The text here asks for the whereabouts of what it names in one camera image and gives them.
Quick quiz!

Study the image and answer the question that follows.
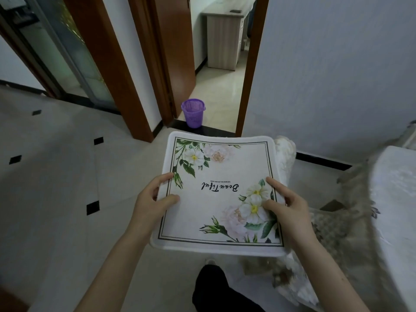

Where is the person's right hand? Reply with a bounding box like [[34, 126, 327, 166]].
[[261, 177, 316, 251]]

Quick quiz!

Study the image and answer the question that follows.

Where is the brown wooden door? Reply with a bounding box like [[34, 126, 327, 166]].
[[127, 0, 197, 126]]

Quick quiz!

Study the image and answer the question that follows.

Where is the brown wooden door frame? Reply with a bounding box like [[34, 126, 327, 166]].
[[62, 0, 270, 143]]

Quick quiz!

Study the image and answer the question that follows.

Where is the person's right forearm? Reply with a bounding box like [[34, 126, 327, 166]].
[[290, 235, 372, 312]]

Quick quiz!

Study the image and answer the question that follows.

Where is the white floral seat cushion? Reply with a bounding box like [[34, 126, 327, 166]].
[[150, 131, 291, 257]]

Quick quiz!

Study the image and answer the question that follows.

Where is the purple plastic waste basket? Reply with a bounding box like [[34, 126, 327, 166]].
[[181, 99, 206, 128]]

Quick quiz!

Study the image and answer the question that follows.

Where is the wooden desk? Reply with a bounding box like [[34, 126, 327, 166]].
[[202, 0, 254, 71]]

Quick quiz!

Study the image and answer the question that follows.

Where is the person's left hand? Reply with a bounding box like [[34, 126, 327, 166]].
[[129, 172, 180, 241]]

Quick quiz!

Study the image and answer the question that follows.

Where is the person's left forearm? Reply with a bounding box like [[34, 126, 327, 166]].
[[74, 224, 156, 312]]

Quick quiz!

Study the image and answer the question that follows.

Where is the person's black trouser leg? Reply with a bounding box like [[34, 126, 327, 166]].
[[192, 265, 265, 312]]

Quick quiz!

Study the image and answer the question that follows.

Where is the white lace tablecloth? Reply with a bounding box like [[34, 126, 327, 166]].
[[337, 120, 416, 312]]

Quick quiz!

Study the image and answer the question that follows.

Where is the glass sliding door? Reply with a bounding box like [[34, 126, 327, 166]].
[[0, 0, 119, 111]]

